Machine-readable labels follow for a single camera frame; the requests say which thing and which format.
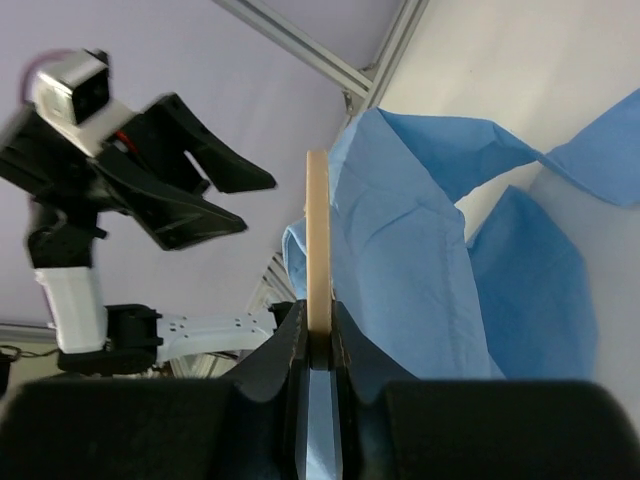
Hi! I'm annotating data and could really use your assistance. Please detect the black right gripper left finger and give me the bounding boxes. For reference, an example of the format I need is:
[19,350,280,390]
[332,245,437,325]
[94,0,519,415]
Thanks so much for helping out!
[1,301,308,479]

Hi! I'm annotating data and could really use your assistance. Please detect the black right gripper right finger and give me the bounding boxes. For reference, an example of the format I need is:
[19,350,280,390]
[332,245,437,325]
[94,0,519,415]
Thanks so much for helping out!
[332,303,639,479]

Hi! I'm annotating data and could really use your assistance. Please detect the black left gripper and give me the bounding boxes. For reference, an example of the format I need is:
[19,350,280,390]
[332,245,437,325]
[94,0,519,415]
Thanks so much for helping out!
[84,93,277,250]

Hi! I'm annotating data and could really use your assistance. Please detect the beige wooden clothes hanger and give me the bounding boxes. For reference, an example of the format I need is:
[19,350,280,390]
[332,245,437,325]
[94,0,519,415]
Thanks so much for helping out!
[305,151,332,370]

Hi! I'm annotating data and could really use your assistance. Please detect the blue button-up shirt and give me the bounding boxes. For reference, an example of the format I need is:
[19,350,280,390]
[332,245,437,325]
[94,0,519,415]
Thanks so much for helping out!
[307,93,639,479]

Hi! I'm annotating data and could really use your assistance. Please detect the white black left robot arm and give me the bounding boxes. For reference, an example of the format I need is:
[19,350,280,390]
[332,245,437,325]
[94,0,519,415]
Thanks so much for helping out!
[1,93,276,375]

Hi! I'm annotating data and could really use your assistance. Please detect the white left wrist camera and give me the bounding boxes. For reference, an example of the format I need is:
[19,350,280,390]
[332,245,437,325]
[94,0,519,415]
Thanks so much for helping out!
[31,49,135,158]

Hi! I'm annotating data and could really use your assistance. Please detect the aluminium left frame strut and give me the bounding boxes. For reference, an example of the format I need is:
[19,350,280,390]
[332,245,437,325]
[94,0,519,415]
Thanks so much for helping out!
[217,0,428,117]

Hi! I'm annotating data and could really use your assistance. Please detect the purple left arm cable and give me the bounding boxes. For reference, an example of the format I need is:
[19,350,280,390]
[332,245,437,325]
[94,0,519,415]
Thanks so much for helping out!
[18,48,76,104]

